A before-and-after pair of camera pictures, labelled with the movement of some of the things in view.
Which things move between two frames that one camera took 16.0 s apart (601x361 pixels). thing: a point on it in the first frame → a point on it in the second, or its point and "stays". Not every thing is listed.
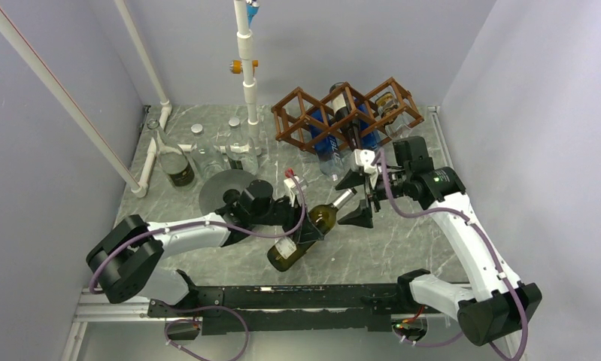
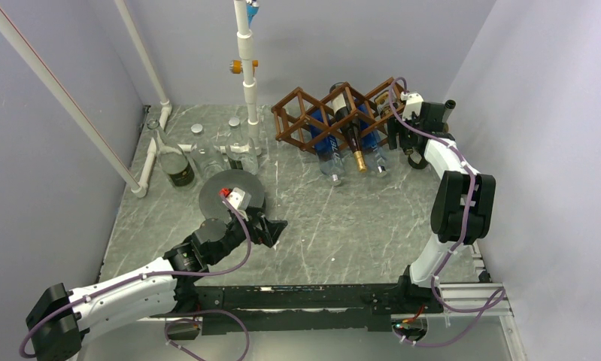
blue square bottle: x=327 y=148 stays
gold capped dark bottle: x=345 y=118 stays
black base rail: x=283 y=308 stays
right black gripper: x=361 y=216 → x=396 y=125
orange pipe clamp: x=236 y=66 stays
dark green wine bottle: x=286 y=253 → x=450 y=104
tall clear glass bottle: x=174 y=160 stays
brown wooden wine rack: x=383 y=113 stays
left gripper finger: x=308 y=232 → x=270 y=230
